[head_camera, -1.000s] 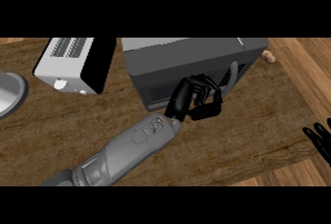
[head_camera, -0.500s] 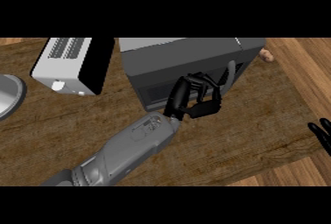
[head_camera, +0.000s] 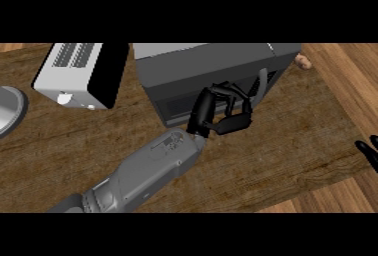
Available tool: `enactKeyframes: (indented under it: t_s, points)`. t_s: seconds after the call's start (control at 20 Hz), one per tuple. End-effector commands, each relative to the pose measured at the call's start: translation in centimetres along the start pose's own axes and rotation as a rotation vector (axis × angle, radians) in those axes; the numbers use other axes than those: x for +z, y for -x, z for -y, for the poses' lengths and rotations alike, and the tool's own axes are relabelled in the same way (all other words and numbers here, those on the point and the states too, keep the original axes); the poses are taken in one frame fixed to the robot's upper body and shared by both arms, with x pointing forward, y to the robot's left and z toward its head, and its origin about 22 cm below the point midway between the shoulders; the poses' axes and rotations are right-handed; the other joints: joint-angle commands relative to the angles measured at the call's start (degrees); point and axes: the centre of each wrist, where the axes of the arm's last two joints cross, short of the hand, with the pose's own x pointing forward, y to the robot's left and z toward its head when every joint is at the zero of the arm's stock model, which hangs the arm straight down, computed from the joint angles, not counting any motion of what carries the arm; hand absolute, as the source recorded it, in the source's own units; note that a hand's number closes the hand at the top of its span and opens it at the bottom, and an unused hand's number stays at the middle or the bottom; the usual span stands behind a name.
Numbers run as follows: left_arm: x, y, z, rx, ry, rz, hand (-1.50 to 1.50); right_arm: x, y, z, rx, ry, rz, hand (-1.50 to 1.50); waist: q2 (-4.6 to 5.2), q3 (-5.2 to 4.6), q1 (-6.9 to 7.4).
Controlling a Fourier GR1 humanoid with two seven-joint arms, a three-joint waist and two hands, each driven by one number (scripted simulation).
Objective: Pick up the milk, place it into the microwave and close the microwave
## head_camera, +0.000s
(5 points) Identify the dark grey microwave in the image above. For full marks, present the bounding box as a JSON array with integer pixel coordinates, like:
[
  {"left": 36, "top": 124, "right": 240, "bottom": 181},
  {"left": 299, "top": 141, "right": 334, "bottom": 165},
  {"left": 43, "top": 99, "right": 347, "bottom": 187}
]
[{"left": 132, "top": 43, "right": 303, "bottom": 129}]

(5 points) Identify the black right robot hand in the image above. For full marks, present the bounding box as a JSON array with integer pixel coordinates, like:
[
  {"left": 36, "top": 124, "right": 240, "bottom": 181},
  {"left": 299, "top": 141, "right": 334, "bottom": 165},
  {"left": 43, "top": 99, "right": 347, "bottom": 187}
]
[{"left": 355, "top": 134, "right": 378, "bottom": 174}]

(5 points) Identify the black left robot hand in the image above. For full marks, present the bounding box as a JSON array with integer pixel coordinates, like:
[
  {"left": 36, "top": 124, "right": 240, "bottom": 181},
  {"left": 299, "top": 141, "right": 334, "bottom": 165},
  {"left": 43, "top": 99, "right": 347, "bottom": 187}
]
[{"left": 185, "top": 80, "right": 256, "bottom": 139}]

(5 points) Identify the small tan object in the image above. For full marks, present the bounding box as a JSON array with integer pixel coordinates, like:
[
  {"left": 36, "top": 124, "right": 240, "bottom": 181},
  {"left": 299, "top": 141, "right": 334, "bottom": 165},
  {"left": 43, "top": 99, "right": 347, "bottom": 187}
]
[{"left": 294, "top": 53, "right": 315, "bottom": 70}]

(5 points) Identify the white and black toaster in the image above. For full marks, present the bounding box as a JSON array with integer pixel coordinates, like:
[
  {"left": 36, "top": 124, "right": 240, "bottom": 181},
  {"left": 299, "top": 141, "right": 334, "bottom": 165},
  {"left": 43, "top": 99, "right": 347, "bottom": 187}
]
[{"left": 31, "top": 43, "right": 132, "bottom": 111}]

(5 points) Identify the round grey plate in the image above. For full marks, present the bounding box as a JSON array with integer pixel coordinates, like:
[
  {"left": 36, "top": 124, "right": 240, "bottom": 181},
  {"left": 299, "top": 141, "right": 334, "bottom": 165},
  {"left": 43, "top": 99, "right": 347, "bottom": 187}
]
[{"left": 0, "top": 85, "right": 30, "bottom": 140}]

